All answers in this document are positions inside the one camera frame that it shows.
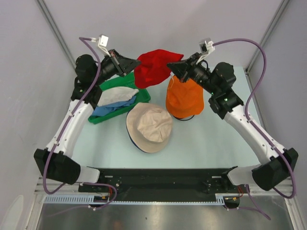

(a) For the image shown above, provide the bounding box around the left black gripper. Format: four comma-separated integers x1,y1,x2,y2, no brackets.
93,49,141,86

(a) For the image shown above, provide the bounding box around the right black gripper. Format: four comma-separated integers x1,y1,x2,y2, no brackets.
167,52,219,96

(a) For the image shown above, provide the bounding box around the red hat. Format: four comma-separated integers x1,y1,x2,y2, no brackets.
134,49,184,89

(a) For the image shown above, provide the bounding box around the orange bucket hat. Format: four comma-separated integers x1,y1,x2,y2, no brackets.
165,76,204,118

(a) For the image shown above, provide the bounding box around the light blue hat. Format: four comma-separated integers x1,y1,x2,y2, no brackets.
92,96,136,117

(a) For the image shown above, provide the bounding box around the dark blue bucket hat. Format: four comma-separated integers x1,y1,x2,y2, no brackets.
128,130,147,153

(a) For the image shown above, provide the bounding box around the beige bucket hat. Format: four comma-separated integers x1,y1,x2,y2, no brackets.
126,103,173,153

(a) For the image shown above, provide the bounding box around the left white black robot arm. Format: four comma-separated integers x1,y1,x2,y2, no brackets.
34,49,141,192

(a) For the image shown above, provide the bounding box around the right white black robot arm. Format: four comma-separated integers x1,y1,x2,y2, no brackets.
167,53,298,192

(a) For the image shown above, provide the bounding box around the green plastic tray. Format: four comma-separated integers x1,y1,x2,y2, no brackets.
88,72,151,124

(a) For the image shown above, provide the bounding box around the white hat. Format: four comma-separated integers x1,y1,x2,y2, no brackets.
97,86,139,107

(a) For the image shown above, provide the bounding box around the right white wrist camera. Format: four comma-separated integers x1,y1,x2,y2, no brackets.
197,38,215,64

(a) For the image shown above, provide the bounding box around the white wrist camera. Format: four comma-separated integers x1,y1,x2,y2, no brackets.
90,34,111,57
197,38,215,64

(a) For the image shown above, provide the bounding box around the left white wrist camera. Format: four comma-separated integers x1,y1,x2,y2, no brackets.
90,34,111,57

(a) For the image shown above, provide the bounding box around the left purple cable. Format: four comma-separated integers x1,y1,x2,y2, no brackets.
42,36,118,218

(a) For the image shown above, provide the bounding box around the black wire hat stand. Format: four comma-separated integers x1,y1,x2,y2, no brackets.
174,115,195,121

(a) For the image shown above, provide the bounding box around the left aluminium frame post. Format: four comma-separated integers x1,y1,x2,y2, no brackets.
35,0,76,69

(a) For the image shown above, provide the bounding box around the aluminium frame post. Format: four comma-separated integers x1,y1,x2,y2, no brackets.
245,0,291,74
35,0,76,69

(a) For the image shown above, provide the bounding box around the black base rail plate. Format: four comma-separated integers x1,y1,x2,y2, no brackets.
78,168,246,202

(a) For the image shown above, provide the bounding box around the right aluminium frame post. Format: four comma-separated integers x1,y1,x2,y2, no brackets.
245,0,291,74

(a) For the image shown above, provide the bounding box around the white slotted cable duct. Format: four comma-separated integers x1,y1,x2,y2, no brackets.
44,193,243,207

